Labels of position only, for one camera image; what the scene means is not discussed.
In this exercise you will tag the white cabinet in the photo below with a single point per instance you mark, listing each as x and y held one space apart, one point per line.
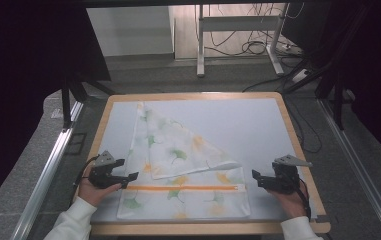
131 31

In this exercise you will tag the white metal desk frame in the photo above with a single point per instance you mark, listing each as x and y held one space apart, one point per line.
200 40

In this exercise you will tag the person's left hand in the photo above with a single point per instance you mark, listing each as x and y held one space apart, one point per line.
91 194

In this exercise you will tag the person's right hand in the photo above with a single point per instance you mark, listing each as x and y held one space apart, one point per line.
291 205

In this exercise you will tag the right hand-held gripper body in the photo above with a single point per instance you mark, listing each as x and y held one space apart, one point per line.
286 180

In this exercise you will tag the white power strip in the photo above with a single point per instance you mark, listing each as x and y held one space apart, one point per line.
300 75

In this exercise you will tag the white leaf-print pillowcase orange zipper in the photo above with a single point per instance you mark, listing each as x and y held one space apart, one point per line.
184 200

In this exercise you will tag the black metal stand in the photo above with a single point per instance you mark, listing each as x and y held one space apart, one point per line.
338 100
66 103

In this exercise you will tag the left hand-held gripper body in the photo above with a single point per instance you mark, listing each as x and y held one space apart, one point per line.
103 178

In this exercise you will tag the dark floor hatch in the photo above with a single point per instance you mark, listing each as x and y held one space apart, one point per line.
76 143

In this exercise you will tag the aluminium floor rail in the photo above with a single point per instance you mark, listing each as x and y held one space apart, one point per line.
358 166
49 173

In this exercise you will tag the dark curtain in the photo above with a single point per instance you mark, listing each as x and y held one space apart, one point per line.
378 66
21 83

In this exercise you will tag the white table mat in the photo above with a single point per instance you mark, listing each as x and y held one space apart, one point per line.
244 126

